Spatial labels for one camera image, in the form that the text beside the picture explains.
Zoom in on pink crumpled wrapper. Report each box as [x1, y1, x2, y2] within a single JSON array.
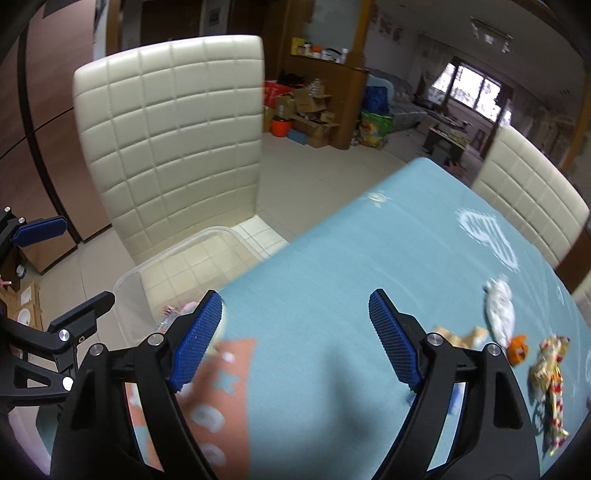
[[163, 301, 198, 324]]

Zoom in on wooden partition cabinet left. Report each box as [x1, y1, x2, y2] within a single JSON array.
[[284, 1, 375, 150]]

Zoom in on cream chair left side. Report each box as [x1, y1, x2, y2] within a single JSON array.
[[72, 35, 264, 264]]

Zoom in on clear plastic bin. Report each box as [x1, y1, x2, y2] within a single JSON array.
[[113, 227, 263, 346]]

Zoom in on teal printed tablecloth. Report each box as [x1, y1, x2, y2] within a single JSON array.
[[124, 156, 591, 480]]

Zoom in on pile of cardboard boxes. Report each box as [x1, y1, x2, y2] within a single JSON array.
[[263, 79, 339, 148]]

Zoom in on grey sofa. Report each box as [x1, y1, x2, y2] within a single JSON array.
[[367, 70, 427, 133]]

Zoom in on cream chair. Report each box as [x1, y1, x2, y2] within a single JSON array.
[[72, 35, 264, 264], [472, 126, 590, 268], [572, 272, 591, 325]]

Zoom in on beige drink carton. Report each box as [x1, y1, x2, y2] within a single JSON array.
[[434, 326, 489, 351]]

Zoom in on cardboard box on floor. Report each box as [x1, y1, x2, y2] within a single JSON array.
[[1, 280, 43, 331]]

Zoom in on cream chair far middle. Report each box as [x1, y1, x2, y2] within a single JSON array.
[[472, 126, 590, 268]]

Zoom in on window with grille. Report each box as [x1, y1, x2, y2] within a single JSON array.
[[428, 62, 503, 122]]

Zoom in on white crumpled tissue bag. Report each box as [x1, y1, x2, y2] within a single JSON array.
[[484, 274, 516, 350]]

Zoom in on orange peel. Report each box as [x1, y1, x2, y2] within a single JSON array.
[[506, 334, 529, 367]]

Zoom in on ceiling lamp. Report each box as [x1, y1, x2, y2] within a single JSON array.
[[471, 17, 513, 53]]

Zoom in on coffee table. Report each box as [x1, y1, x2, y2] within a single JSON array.
[[423, 127, 466, 166]]

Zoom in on colourful shopping bag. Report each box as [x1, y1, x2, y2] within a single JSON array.
[[358, 111, 393, 150]]

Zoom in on red gold snack wrapper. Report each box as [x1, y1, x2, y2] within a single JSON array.
[[528, 335, 570, 456]]

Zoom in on cream chair far right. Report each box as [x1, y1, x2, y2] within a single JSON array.
[[572, 272, 591, 325]]

